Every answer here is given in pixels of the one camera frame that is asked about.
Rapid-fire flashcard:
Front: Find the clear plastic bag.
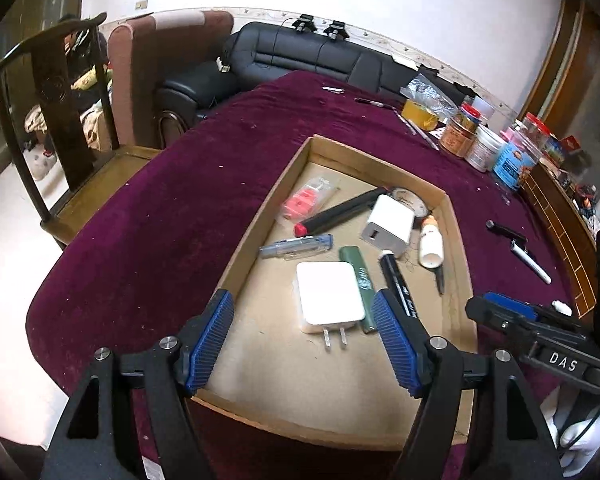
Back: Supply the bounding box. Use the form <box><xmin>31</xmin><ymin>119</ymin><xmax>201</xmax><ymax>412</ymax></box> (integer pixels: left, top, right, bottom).
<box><xmin>400</xmin><ymin>74</ymin><xmax>462</xmax><ymax>117</ymax></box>

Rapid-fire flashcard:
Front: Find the blue label container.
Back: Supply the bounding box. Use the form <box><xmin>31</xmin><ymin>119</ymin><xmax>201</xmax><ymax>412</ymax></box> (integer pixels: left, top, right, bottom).
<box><xmin>492</xmin><ymin>132</ymin><xmax>541</xmax><ymax>191</ymax></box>

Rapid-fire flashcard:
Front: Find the dark slim pen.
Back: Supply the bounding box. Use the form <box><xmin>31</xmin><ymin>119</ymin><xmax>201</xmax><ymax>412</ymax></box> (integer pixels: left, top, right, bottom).
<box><xmin>354</xmin><ymin>97</ymin><xmax>399</xmax><ymax>110</ymax></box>

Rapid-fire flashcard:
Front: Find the green lighter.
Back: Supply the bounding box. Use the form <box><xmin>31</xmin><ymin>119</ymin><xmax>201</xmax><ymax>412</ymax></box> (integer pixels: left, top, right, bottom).
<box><xmin>339</xmin><ymin>246</ymin><xmax>379</xmax><ymax>334</ymax></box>

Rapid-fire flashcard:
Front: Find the black tape roll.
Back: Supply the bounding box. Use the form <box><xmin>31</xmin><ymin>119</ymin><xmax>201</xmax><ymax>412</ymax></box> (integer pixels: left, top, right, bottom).
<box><xmin>390</xmin><ymin>187</ymin><xmax>432</xmax><ymax>222</ymax></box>

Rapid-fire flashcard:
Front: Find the clear plastic pen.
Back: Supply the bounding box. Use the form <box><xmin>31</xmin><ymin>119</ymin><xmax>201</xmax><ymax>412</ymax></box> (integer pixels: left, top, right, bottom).
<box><xmin>396</xmin><ymin>111</ymin><xmax>421</xmax><ymax>137</ymax></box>
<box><xmin>402</xmin><ymin>116</ymin><xmax>440</xmax><ymax>152</ymax></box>

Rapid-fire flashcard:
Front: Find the black pen with white print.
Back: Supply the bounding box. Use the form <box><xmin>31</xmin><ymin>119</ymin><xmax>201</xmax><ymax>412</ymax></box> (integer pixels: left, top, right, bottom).
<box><xmin>378</xmin><ymin>250</ymin><xmax>421</xmax><ymax>322</ymax></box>

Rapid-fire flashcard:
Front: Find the red lid jar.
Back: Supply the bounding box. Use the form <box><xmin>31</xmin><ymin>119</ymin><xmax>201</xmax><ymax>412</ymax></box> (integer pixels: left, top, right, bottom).
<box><xmin>522</xmin><ymin>112</ymin><xmax>566</xmax><ymax>161</ymax></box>

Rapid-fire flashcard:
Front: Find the clear plastic cup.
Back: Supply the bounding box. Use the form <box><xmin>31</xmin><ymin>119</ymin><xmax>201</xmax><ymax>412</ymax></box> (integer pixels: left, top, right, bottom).
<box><xmin>472</xmin><ymin>97</ymin><xmax>501</xmax><ymax>126</ymax></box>

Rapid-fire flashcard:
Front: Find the black marker with red ends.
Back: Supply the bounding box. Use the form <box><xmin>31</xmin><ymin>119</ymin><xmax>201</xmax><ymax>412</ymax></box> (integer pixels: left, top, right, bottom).
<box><xmin>294</xmin><ymin>187</ymin><xmax>392</xmax><ymax>236</ymax></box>

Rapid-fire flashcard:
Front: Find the small white charger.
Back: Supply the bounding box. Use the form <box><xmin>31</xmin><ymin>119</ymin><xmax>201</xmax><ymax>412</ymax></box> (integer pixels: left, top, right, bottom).
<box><xmin>362</xmin><ymin>194</ymin><xmax>416</xmax><ymax>257</ymax></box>

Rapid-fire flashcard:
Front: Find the black pen with clip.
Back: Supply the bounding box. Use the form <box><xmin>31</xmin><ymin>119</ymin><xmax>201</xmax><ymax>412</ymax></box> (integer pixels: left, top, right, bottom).
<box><xmin>486</xmin><ymin>220</ymin><xmax>529</xmax><ymax>244</ymax></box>

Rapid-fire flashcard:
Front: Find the maroon velvet tablecloth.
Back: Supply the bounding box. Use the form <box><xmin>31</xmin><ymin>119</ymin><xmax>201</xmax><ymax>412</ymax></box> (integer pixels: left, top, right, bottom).
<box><xmin>25</xmin><ymin>70</ymin><xmax>581</xmax><ymax>480</ymax></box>

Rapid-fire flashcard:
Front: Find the white jar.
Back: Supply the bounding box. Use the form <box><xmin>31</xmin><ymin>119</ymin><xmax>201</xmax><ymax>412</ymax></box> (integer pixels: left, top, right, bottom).
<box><xmin>464</xmin><ymin>125</ymin><xmax>504</xmax><ymax>174</ymax></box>

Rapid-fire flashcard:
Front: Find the person's right hand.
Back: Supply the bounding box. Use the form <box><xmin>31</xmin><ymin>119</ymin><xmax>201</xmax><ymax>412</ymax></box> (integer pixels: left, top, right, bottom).
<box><xmin>540</xmin><ymin>384</ymin><xmax>600</xmax><ymax>467</ymax></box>

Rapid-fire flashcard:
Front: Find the white marker with black cap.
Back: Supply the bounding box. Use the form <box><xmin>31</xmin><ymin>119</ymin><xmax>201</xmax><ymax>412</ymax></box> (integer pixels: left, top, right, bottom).
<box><xmin>510</xmin><ymin>240</ymin><xmax>552</xmax><ymax>285</ymax></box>

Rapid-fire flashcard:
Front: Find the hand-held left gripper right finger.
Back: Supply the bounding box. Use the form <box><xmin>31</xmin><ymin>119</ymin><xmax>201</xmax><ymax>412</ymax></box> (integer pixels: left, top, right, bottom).
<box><xmin>372</xmin><ymin>289</ymin><xmax>563</xmax><ymax>480</ymax></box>

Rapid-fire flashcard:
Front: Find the large white charger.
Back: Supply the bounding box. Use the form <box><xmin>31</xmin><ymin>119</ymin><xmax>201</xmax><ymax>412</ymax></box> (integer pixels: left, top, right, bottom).
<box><xmin>296</xmin><ymin>261</ymin><xmax>366</xmax><ymax>351</ymax></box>

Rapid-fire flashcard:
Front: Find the black leather sofa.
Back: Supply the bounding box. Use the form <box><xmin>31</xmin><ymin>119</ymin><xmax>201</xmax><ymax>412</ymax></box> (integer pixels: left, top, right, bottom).
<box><xmin>155</xmin><ymin>21</ymin><xmax>481</xmax><ymax>127</ymax></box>

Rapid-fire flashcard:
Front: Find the cardboard tray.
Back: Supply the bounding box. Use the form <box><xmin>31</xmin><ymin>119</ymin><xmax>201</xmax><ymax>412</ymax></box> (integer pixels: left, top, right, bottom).
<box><xmin>192</xmin><ymin>134</ymin><xmax>481</xmax><ymax>453</ymax></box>

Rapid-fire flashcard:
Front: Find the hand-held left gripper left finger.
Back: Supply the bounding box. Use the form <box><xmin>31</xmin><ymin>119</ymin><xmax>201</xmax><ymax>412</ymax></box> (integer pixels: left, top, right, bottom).
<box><xmin>40</xmin><ymin>288</ymin><xmax>235</xmax><ymax>480</ymax></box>

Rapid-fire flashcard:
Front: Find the clear package with orange item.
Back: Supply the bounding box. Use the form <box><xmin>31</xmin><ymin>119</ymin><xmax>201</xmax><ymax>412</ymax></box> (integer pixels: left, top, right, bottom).
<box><xmin>277</xmin><ymin>176</ymin><xmax>341</xmax><ymax>226</ymax></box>

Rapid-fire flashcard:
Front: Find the wooden door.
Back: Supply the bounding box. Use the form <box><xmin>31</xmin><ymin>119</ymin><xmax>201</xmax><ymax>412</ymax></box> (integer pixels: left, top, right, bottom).
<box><xmin>530</xmin><ymin>0</ymin><xmax>600</xmax><ymax>127</ymax></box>

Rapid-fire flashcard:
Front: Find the maroon armchair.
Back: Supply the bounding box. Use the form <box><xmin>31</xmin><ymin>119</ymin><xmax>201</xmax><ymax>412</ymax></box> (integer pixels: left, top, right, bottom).
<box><xmin>107</xmin><ymin>10</ymin><xmax>236</xmax><ymax>150</ymax></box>

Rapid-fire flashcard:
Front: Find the white glue bottle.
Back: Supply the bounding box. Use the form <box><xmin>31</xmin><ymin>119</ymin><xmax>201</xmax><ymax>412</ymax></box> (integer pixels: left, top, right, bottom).
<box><xmin>418</xmin><ymin>214</ymin><xmax>444</xmax><ymax>269</ymax></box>

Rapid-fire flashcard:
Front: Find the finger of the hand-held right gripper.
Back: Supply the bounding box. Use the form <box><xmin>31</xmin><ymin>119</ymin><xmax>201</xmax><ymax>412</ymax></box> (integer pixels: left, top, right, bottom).
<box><xmin>484</xmin><ymin>291</ymin><xmax>583</xmax><ymax>332</ymax></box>
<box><xmin>466</xmin><ymin>296</ymin><xmax>537</xmax><ymax>356</ymax></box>

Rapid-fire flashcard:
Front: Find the clear blue pen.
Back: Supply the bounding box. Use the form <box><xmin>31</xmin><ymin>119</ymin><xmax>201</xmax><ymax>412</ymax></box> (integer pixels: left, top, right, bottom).
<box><xmin>258</xmin><ymin>234</ymin><xmax>335</xmax><ymax>261</ymax></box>

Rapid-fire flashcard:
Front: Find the dark wooden chair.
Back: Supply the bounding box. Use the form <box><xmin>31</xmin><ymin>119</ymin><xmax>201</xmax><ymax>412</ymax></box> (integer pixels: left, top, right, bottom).
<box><xmin>0</xmin><ymin>12</ymin><xmax>167</xmax><ymax>252</ymax></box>

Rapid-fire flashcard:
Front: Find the yellow tape roll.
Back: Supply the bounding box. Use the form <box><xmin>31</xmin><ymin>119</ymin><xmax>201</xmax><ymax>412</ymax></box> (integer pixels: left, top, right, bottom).
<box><xmin>401</xmin><ymin>99</ymin><xmax>441</xmax><ymax>131</ymax></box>

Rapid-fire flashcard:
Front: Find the orange jar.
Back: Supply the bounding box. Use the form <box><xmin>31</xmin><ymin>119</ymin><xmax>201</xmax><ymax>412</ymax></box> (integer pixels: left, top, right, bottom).
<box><xmin>439</xmin><ymin>105</ymin><xmax>484</xmax><ymax>159</ymax></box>

